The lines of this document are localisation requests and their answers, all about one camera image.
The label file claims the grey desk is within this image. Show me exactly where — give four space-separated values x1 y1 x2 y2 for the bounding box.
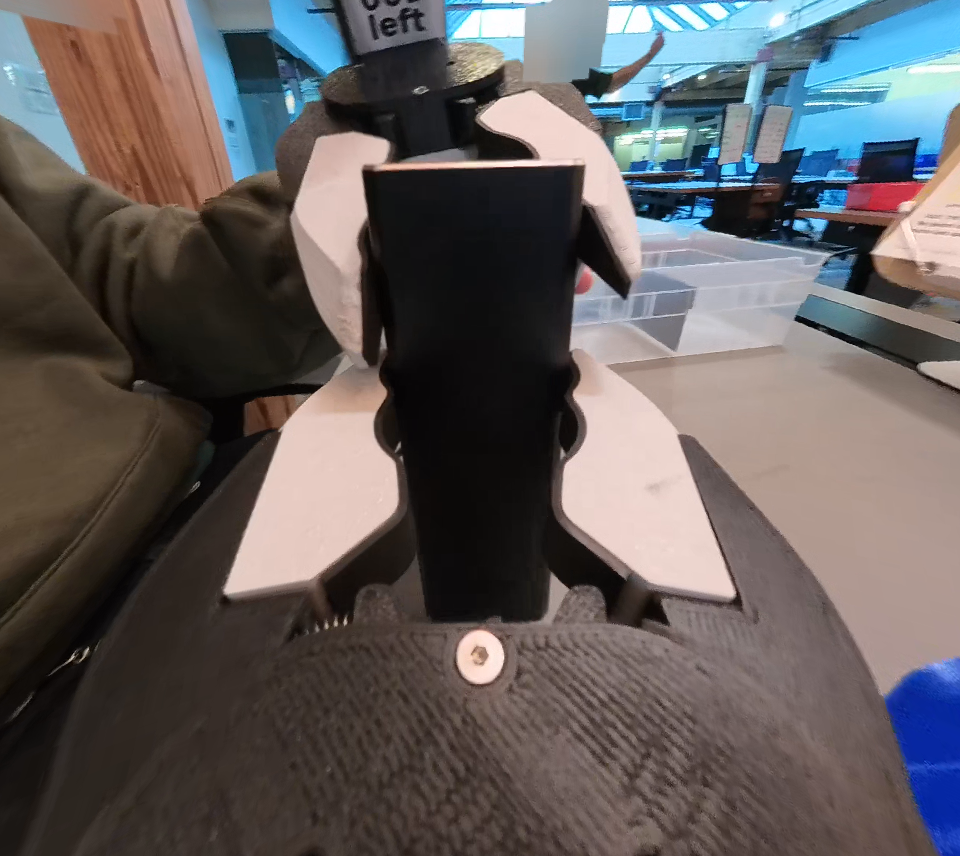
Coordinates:
570 282 960 696

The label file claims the small red bin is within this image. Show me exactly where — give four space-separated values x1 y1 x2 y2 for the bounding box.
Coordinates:
845 181 927 212

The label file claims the white paper sign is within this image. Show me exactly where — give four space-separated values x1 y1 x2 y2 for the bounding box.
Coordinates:
752 105 794 164
717 103 753 166

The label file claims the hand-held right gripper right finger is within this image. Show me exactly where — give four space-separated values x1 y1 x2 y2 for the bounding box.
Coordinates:
546 346 740 606

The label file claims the black desk rail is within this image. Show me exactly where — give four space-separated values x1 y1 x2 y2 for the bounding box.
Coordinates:
795 292 960 371

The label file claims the clear plastic bin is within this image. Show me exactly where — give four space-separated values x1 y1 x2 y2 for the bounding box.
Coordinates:
573 226 830 366

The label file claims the small black monitor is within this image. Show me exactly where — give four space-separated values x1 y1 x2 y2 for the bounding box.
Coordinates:
857 138 921 184

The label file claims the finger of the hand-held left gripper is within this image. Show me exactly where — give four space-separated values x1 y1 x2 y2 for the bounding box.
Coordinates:
478 89 644 300
290 132 393 371

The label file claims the instruction sheet on stand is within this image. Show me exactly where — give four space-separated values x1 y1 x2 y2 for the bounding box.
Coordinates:
872 105 960 292

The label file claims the black office chair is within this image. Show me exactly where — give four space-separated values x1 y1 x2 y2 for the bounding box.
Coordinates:
705 147 804 238

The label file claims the blue plastic bin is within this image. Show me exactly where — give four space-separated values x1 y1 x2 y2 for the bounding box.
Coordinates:
883 660 960 856

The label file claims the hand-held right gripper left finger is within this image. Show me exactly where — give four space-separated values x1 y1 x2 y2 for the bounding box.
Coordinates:
222 363 417 602

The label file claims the black USB hub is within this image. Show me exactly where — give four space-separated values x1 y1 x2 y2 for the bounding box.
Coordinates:
362 159 588 625

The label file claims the another person's forearm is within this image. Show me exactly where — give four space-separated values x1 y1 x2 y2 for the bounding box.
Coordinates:
611 31 666 94

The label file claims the person's left forearm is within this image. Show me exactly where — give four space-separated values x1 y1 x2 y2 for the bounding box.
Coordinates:
0 114 342 400

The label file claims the wooden office table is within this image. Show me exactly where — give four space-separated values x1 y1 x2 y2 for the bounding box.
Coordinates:
795 207 901 227

